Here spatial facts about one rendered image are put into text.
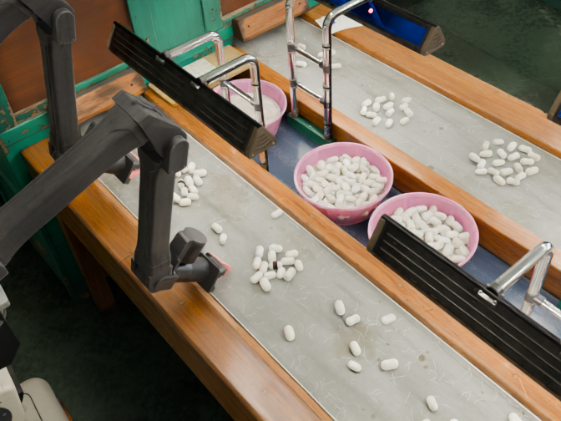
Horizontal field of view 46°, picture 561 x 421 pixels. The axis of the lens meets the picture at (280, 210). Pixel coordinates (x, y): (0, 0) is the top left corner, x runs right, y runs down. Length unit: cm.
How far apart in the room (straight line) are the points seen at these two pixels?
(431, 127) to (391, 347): 77
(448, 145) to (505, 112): 21
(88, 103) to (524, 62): 238
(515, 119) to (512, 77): 156
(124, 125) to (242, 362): 61
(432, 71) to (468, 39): 167
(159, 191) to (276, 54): 120
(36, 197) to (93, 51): 107
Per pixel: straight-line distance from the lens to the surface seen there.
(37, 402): 209
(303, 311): 151
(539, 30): 399
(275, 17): 235
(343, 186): 178
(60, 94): 151
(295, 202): 171
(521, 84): 353
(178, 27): 219
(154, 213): 123
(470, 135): 197
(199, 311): 151
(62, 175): 105
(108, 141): 104
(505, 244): 169
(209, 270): 150
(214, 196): 178
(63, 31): 140
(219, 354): 144
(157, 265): 134
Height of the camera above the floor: 197
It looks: 46 degrees down
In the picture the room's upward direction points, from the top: 5 degrees counter-clockwise
